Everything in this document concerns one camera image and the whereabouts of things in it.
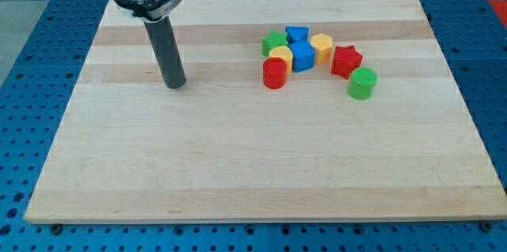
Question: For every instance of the light wooden board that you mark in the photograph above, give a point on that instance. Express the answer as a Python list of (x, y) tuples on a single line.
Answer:
[(225, 149)]

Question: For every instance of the red cylinder block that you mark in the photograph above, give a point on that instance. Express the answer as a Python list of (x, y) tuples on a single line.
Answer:
[(274, 73)]

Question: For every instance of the yellow cylinder block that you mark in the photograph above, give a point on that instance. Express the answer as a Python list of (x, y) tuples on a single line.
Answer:
[(285, 53)]

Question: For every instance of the green star block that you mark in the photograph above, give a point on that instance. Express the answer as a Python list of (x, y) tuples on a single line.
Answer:
[(273, 40)]

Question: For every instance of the blue cube block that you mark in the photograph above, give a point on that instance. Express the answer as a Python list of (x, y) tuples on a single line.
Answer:
[(303, 55)]

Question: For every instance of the blue triangle block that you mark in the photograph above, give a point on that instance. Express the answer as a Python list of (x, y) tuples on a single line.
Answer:
[(296, 33)]

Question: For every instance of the yellow hexagon block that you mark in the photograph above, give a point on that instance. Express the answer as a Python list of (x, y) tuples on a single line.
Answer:
[(322, 45)]

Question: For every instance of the red star block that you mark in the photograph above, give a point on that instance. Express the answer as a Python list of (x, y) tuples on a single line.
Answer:
[(345, 61)]

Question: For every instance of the green cylinder block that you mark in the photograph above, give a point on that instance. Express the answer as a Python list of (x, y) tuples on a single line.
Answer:
[(361, 83)]

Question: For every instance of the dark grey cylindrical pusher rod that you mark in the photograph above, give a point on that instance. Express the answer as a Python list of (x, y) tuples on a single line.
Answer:
[(166, 52)]

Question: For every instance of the red object at edge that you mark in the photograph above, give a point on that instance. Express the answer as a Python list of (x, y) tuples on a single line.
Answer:
[(500, 8)]

